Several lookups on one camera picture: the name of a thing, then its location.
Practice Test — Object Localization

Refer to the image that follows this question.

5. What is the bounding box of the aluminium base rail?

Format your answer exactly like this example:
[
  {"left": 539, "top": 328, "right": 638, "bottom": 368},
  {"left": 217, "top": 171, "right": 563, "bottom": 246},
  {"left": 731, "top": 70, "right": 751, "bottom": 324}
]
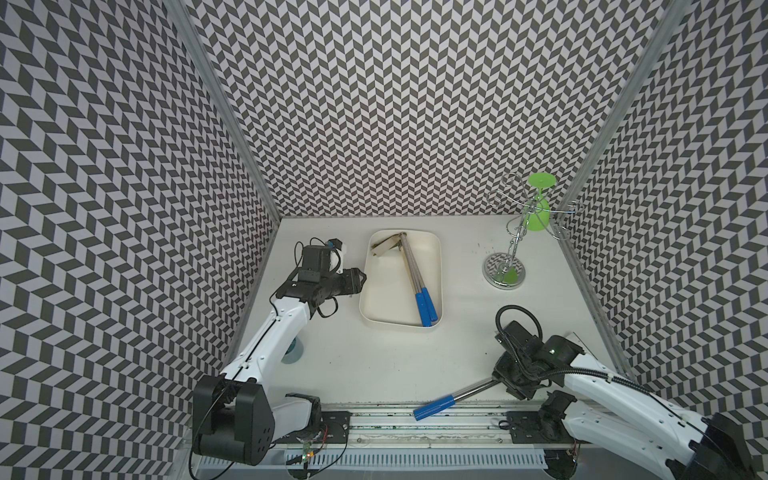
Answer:
[{"left": 192, "top": 402, "right": 590, "bottom": 479}]

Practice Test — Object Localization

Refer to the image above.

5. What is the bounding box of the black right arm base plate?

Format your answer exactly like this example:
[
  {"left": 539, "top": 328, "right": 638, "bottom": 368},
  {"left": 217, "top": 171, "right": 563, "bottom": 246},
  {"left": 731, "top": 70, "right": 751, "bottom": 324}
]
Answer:
[{"left": 506, "top": 411, "right": 586, "bottom": 445}]

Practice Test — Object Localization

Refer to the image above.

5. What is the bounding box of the cream plastic storage box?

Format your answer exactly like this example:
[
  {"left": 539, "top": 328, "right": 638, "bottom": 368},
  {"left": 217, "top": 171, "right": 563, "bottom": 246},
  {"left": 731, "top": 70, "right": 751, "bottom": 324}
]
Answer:
[{"left": 359, "top": 229, "right": 443, "bottom": 333}]

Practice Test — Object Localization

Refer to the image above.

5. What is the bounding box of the chrome stand with green cups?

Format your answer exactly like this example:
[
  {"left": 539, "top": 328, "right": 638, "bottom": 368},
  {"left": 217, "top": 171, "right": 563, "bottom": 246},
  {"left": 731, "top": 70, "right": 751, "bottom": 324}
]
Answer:
[{"left": 482, "top": 172, "right": 583, "bottom": 291}]

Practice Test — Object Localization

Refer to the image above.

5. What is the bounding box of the grey metal corner profile right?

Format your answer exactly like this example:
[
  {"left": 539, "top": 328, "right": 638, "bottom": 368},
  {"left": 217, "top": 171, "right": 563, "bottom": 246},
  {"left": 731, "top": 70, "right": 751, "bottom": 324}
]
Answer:
[{"left": 559, "top": 0, "right": 692, "bottom": 379}]

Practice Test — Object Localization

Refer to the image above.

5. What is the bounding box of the grey tape roll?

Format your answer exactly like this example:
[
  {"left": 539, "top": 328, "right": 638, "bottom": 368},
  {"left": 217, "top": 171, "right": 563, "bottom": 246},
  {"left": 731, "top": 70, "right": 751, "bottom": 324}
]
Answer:
[{"left": 281, "top": 337, "right": 304, "bottom": 364}]

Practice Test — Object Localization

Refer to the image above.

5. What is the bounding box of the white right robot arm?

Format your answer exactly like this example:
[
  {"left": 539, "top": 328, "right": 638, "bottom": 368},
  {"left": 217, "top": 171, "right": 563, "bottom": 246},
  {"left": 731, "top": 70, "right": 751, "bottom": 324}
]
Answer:
[{"left": 493, "top": 321, "right": 757, "bottom": 479}]

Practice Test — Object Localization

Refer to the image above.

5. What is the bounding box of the grey metal corner profile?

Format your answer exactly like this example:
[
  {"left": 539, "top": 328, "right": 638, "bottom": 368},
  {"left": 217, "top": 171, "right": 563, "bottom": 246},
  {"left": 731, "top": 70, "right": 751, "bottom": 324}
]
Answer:
[
  {"left": 161, "top": 0, "right": 283, "bottom": 409},
  {"left": 559, "top": 0, "right": 692, "bottom": 379}
]

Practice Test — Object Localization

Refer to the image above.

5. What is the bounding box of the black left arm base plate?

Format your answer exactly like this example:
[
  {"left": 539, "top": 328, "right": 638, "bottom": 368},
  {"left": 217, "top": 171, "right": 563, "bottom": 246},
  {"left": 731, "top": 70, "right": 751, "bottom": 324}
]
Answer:
[{"left": 274, "top": 410, "right": 352, "bottom": 446}]

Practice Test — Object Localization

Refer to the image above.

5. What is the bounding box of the grey metal corner profile left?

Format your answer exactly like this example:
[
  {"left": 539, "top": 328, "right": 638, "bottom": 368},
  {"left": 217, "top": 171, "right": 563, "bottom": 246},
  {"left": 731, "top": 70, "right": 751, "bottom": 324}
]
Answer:
[{"left": 161, "top": 0, "right": 283, "bottom": 409}]

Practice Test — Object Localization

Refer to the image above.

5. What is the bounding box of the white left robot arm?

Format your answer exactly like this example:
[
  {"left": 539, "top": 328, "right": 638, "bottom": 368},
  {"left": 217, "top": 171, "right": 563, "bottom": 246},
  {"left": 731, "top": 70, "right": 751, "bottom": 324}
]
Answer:
[{"left": 192, "top": 238, "right": 366, "bottom": 465}]

